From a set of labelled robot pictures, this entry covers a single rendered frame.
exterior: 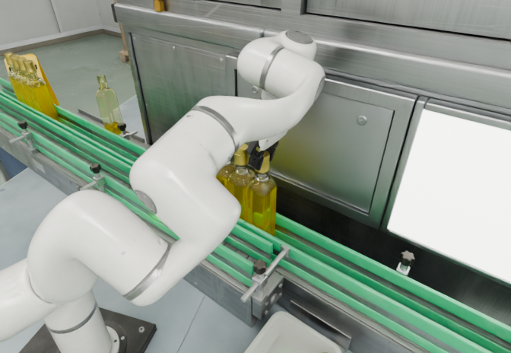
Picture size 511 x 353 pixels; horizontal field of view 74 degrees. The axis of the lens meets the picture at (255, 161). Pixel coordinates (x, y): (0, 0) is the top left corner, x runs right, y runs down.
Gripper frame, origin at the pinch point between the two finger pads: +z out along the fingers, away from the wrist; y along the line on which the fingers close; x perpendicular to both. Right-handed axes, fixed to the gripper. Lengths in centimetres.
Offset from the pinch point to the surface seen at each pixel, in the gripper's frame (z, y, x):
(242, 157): 2.2, 1.6, -3.9
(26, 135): 43, 17, -86
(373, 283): 16.2, -3.2, 35.5
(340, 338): 28.4, 6.4, 36.7
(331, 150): -2.7, -12.5, 11.0
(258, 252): 22.2, 6.2, 9.8
